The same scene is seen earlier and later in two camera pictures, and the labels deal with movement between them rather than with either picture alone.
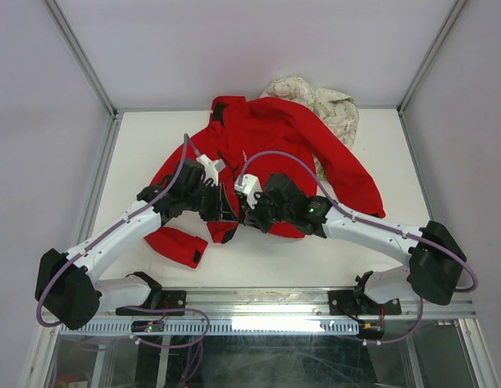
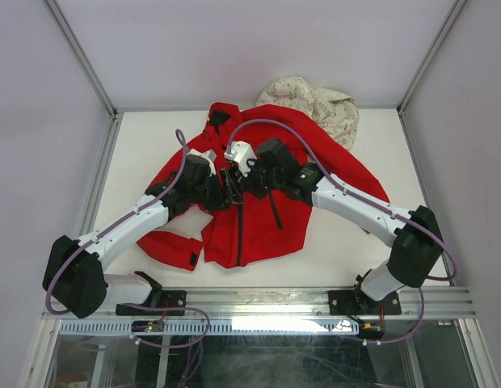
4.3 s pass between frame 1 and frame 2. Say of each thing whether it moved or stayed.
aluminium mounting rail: stayed
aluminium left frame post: stayed
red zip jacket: moved
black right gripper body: moved
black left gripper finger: moved
